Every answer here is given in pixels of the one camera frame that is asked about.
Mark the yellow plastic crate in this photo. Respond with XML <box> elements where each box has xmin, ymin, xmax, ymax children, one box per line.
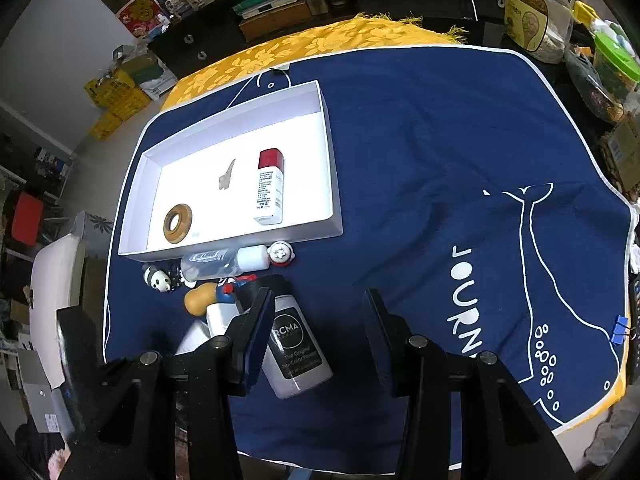
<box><xmin>84</xmin><ymin>70</ymin><xmax>151</xmax><ymax>108</ymax></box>
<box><xmin>90</xmin><ymin>110</ymin><xmax>126</xmax><ymax>141</ymax></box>

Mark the white armchair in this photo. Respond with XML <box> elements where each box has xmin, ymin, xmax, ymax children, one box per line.
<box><xmin>30</xmin><ymin>235</ymin><xmax>86</xmax><ymax>386</ymax></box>

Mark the white rectangular box tray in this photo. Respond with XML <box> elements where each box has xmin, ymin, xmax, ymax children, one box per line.
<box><xmin>117</xmin><ymin>80</ymin><xmax>344</xmax><ymax>263</ymax></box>

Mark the blue helmeted hero figure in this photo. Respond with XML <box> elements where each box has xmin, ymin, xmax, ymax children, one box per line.
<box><xmin>215</xmin><ymin>274</ymin><xmax>258</xmax><ymax>306</ymax></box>

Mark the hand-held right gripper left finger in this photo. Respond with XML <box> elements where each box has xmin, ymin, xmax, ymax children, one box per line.
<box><xmin>60</xmin><ymin>287</ymin><xmax>278</xmax><ymax>480</ymax></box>

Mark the white bottle with red cap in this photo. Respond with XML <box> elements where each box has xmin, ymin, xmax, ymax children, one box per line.
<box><xmin>252</xmin><ymin>148</ymin><xmax>286</xmax><ymax>225</ymax></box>

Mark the blue binder clip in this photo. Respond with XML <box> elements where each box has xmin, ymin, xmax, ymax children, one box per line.
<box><xmin>611</xmin><ymin>315</ymin><xmax>632</xmax><ymax>345</ymax></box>

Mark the red printed bag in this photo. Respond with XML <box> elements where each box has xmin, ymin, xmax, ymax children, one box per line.
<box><xmin>117</xmin><ymin>0</ymin><xmax>168</xmax><ymax>38</ymax></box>

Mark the small red and white figure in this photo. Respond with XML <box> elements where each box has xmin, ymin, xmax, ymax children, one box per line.
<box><xmin>268</xmin><ymin>241</ymin><xmax>297</xmax><ymax>267</ymax></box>

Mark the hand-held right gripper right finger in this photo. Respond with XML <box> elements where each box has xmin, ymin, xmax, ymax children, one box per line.
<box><xmin>361</xmin><ymin>288</ymin><xmax>576</xmax><ymax>480</ymax></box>

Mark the red stool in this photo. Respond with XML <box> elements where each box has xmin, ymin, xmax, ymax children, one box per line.
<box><xmin>12</xmin><ymin>192</ymin><xmax>43</xmax><ymax>246</ymax></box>

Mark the panda figure keychain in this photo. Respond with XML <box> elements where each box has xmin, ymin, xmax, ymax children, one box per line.
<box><xmin>143</xmin><ymin>262</ymin><xmax>183</xmax><ymax>293</ymax></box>

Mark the clear jar with yellow lid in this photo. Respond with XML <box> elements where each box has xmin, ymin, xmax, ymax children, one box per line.
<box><xmin>502</xmin><ymin>0</ymin><xmax>573</xmax><ymax>65</ymax></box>

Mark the yellow-brown pear-shaped gourd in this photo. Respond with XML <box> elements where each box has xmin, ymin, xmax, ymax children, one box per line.
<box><xmin>184</xmin><ymin>282</ymin><xmax>221</xmax><ymax>317</ymax></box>

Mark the black glossy panel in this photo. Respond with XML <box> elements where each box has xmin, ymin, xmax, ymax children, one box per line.
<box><xmin>55</xmin><ymin>304</ymin><xmax>110</xmax><ymax>441</ymax></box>

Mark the wooden ring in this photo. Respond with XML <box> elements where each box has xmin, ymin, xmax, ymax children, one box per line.
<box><xmin>162</xmin><ymin>202</ymin><xmax>193</xmax><ymax>245</ymax></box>

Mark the silver tube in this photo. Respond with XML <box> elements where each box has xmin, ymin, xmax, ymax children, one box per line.
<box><xmin>174</xmin><ymin>320</ymin><xmax>211</xmax><ymax>357</ymax></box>

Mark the clear jar with green lid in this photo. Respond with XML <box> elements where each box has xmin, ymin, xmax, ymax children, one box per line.
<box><xmin>592</xmin><ymin>30</ymin><xmax>640</xmax><ymax>96</ymax></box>

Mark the white bottle with black cap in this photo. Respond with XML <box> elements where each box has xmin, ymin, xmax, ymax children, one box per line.
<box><xmin>235</xmin><ymin>275</ymin><xmax>334</xmax><ymax>400</ymax></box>

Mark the grey floral cushion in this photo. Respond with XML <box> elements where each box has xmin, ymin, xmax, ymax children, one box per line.
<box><xmin>70</xmin><ymin>210</ymin><xmax>116</xmax><ymax>258</ymax></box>

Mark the navy blue whale-print cloth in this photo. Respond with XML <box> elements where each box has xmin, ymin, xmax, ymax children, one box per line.
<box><xmin>102</xmin><ymin>45</ymin><xmax>633</xmax><ymax>476</ymax></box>

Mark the clear bottle with white cap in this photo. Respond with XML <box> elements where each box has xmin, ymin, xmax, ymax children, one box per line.
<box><xmin>180</xmin><ymin>246</ymin><xmax>271</xmax><ymax>282</ymax></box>

